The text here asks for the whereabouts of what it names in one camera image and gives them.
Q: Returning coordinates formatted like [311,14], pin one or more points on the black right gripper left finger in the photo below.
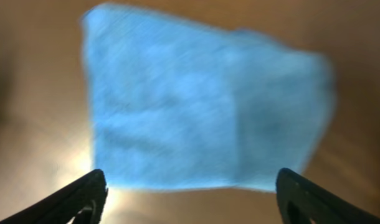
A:
[82,201]

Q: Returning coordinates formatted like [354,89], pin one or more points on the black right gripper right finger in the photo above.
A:
[300,201]

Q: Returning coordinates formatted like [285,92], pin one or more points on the blue microfiber cloth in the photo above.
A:
[178,105]

